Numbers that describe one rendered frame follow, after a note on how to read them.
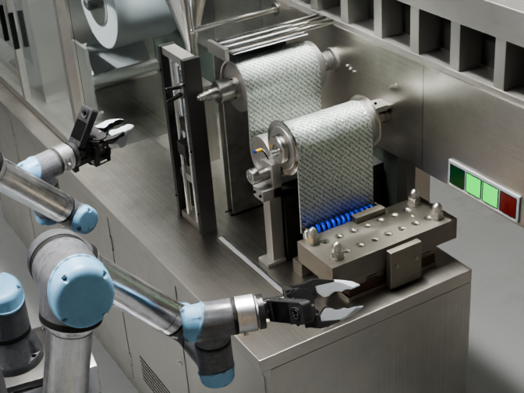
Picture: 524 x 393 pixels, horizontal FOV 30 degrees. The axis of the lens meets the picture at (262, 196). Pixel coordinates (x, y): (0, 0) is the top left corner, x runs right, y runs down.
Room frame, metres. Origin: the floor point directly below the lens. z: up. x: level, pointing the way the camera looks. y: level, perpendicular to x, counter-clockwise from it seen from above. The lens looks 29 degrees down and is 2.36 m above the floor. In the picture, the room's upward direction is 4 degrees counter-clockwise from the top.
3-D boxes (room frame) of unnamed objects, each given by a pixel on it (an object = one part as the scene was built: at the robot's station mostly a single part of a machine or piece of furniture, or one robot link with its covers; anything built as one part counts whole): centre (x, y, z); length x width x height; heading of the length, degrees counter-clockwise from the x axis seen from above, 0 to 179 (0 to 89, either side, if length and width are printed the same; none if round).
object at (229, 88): (2.47, 0.07, 1.33); 0.06 x 0.06 x 0.06; 29
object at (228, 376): (1.62, 0.13, 1.10); 0.11 x 0.08 x 0.11; 27
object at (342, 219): (2.25, -0.21, 1.03); 0.21 x 0.04 x 0.03; 119
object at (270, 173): (2.27, -0.01, 1.05); 0.06 x 0.05 x 0.31; 119
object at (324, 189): (2.27, -0.20, 1.11); 0.23 x 0.01 x 0.18; 119
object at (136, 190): (3.10, 0.36, 0.88); 2.52 x 0.66 x 0.04; 29
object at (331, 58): (2.62, -0.20, 1.33); 0.07 x 0.07 x 0.07; 29
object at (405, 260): (2.11, -0.35, 0.96); 0.10 x 0.03 x 0.11; 119
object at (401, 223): (2.18, -0.30, 1.00); 0.40 x 0.16 x 0.06; 119
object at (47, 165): (2.31, 0.58, 1.21); 0.11 x 0.08 x 0.09; 136
